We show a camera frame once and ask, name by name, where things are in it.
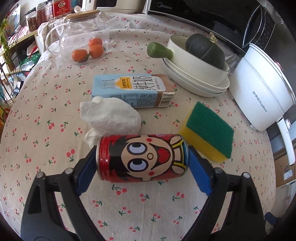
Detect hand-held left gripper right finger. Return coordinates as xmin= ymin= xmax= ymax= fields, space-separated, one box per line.
xmin=183 ymin=146 xmax=265 ymax=241

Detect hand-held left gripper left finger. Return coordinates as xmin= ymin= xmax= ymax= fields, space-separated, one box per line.
xmin=21 ymin=146 xmax=102 ymax=241

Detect red cartoon face can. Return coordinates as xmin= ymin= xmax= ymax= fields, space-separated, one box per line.
xmin=97 ymin=133 xmax=190 ymax=183

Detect green and yellow sponge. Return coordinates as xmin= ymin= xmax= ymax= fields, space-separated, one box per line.
xmin=180 ymin=101 xmax=234 ymax=163

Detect crumpled white tissue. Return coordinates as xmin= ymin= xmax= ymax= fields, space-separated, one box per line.
xmin=80 ymin=96 xmax=142 ymax=149

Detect white plate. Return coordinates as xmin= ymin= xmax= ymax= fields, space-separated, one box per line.
xmin=165 ymin=67 xmax=229 ymax=98
xmin=162 ymin=58 xmax=230 ymax=93

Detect brown cardboard box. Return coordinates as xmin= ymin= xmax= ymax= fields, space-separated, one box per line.
xmin=273 ymin=148 xmax=296 ymax=188

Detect light blue milk carton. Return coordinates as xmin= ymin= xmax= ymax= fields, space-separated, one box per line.
xmin=91 ymin=74 xmax=176 ymax=109

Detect white electric cooking pot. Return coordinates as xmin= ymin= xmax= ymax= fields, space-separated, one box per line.
xmin=230 ymin=43 xmax=296 ymax=166

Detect tangerine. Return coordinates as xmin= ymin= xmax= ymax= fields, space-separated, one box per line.
xmin=89 ymin=44 xmax=105 ymax=58
xmin=88 ymin=37 xmax=103 ymax=47
xmin=72 ymin=49 xmax=89 ymax=62

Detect dark green squash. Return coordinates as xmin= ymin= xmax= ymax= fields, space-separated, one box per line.
xmin=186 ymin=33 xmax=226 ymax=70

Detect glass teapot wooden lid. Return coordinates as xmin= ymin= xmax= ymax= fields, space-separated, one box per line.
xmin=45 ymin=10 xmax=110 ymax=64

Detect black microwave oven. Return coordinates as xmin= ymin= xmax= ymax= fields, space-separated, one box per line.
xmin=146 ymin=0 xmax=277 ymax=55

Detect green plant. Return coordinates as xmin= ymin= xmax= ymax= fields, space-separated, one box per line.
xmin=0 ymin=19 xmax=12 ymax=63

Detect glass jar red contents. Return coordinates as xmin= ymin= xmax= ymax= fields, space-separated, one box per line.
xmin=36 ymin=2 xmax=52 ymax=22
xmin=25 ymin=10 xmax=38 ymax=32

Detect cream air fryer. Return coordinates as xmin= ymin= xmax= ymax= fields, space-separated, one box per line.
xmin=81 ymin=0 xmax=148 ymax=14

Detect white bowl green handle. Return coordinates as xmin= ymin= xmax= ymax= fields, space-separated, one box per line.
xmin=147 ymin=35 xmax=230 ymax=85

